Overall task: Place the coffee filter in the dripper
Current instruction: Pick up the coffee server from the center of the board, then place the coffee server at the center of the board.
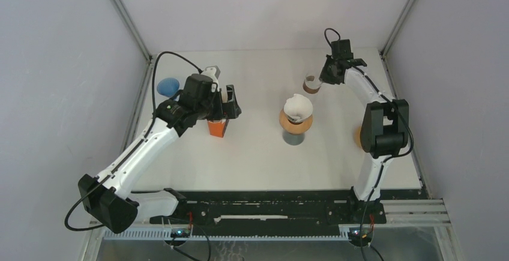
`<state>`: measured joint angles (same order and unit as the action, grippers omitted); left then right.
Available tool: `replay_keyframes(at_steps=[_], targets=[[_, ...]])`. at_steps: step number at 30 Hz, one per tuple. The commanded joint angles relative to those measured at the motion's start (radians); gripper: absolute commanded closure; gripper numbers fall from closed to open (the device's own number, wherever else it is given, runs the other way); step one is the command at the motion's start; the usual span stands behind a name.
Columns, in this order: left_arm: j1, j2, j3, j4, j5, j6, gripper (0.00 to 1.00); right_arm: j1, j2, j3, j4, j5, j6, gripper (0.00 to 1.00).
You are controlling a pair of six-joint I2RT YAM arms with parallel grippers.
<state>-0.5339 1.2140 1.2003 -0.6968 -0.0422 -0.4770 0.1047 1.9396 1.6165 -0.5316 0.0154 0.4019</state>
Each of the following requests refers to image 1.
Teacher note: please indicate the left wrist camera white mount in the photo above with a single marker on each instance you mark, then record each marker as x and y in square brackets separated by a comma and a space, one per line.
[213, 73]

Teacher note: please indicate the white paper coffee filter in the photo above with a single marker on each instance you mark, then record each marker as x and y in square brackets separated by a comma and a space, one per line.
[298, 108]

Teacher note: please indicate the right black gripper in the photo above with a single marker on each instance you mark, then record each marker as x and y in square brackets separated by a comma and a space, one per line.
[325, 77]

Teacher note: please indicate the orange coffee filter box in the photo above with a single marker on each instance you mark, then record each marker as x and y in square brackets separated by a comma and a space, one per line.
[218, 128]

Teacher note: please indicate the wooden dripper ring holder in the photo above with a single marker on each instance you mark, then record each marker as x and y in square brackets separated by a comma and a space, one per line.
[294, 127]

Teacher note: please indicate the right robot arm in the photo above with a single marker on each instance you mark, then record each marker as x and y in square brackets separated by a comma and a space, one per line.
[385, 127]

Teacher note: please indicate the left aluminium frame post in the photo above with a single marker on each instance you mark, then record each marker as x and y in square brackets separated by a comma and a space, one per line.
[132, 29]

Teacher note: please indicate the right aluminium frame post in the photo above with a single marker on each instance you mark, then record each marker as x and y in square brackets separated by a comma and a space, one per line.
[405, 12]

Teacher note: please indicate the clear glass carafe brown band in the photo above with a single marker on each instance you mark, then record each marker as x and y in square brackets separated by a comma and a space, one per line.
[312, 84]

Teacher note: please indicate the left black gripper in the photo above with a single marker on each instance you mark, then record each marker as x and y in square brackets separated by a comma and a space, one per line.
[228, 110]

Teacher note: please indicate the blue ribbed dripper cone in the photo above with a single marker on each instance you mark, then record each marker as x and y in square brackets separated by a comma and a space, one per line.
[168, 87]

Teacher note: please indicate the aluminium frame post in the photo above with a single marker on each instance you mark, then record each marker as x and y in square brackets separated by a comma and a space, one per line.
[132, 29]
[405, 12]

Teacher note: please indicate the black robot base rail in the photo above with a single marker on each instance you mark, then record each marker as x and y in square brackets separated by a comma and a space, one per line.
[307, 213]

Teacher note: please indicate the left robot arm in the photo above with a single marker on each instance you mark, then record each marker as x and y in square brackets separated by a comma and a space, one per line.
[108, 196]

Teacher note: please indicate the grey glass carafe brown band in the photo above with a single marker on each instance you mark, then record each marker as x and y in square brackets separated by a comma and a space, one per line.
[293, 139]

